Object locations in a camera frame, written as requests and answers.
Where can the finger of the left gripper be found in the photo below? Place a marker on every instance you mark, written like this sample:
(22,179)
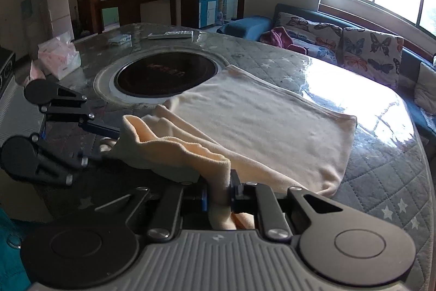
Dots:
(99,154)
(89,124)

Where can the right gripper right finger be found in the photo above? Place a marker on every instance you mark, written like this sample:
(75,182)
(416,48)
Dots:
(260,201)

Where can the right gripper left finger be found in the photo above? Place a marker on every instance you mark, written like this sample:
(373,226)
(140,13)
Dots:
(181,207)

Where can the cream beige garment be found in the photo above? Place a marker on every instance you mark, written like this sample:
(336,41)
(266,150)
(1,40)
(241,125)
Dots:
(237,121)

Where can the pink tissue pack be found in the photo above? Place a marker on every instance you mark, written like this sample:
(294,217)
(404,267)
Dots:
(59,56)

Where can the black round induction cooktop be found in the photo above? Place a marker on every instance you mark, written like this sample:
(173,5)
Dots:
(164,74)

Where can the white remote control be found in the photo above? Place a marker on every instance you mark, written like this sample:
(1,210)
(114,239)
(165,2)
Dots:
(180,34)

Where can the white refrigerator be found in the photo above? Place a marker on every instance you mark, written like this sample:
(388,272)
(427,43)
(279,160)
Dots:
(60,17)

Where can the magenta cloth on sofa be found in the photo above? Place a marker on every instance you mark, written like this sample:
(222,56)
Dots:
(278,37)

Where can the blue corner sofa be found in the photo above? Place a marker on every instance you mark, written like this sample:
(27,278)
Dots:
(251,28)

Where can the small butterfly cushion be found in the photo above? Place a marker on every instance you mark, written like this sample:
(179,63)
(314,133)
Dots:
(321,40)

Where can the turquoise child furniture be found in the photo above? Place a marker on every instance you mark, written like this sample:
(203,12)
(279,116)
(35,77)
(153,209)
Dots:
(208,12)

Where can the large butterfly cushion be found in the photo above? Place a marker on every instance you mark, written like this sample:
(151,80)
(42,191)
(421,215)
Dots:
(374,55)

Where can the grey plain cushion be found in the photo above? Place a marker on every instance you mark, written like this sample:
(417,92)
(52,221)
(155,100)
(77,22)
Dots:
(425,89)

